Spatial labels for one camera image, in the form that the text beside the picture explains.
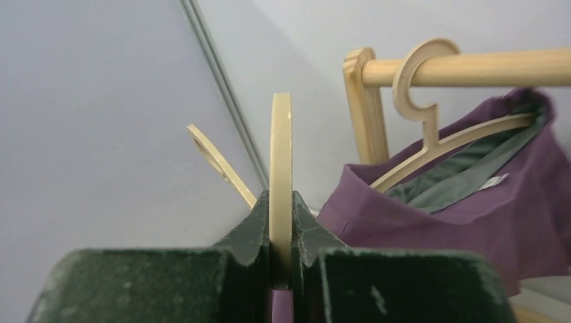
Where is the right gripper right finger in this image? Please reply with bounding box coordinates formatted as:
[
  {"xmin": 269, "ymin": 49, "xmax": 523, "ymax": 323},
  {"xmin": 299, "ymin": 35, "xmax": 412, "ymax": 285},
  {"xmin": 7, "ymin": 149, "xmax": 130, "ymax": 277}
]
[{"xmin": 292, "ymin": 192, "xmax": 516, "ymax": 322}]

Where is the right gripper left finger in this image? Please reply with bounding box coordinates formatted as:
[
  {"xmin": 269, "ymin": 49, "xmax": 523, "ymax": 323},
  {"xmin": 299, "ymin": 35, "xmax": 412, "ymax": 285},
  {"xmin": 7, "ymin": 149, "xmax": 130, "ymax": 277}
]
[{"xmin": 28, "ymin": 191, "xmax": 271, "ymax": 322}]

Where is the beige wooden hanger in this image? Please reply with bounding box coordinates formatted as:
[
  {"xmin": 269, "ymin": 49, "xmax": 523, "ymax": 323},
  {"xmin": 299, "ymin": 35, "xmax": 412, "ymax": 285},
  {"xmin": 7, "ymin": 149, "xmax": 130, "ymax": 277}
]
[
  {"xmin": 187, "ymin": 92, "xmax": 293, "ymax": 290},
  {"xmin": 370, "ymin": 38, "xmax": 535, "ymax": 192}
]

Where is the purple pleated skirt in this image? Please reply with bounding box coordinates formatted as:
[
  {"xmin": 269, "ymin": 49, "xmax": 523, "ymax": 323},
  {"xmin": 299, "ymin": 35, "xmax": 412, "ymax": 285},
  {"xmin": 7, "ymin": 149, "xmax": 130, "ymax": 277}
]
[{"xmin": 272, "ymin": 88, "xmax": 570, "ymax": 322}]

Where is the wooden clothes rack frame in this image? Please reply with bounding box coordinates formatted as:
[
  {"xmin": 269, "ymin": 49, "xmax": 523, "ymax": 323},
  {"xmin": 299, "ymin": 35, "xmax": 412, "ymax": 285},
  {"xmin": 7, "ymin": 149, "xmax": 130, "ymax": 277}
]
[{"xmin": 343, "ymin": 47, "xmax": 570, "ymax": 164}]

